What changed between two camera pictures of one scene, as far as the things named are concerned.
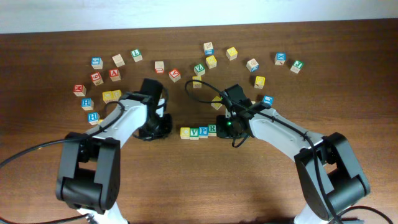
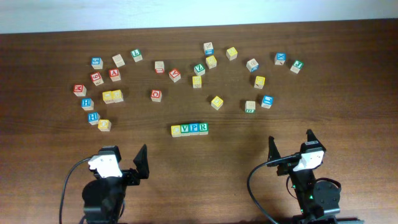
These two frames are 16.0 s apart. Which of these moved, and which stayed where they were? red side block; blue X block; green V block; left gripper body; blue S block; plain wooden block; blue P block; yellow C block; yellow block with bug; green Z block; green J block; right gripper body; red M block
Moved: yellow C block; blue P block; right gripper body; green V block; left gripper body
Stayed: blue X block; red M block; red side block; green J block; yellow block with bug; plain wooden block; green Z block; blue S block
